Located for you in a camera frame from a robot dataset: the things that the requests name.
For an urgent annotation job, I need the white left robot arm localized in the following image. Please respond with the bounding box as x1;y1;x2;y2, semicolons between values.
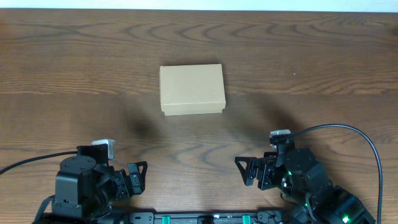
34;155;148;224

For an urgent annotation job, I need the brown cardboard box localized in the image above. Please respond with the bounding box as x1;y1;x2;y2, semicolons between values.
159;64;226;116

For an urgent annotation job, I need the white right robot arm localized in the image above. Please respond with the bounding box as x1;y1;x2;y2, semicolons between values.
234;149;376;224

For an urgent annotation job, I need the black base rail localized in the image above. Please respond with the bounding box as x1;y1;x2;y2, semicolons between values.
98;210;284;224

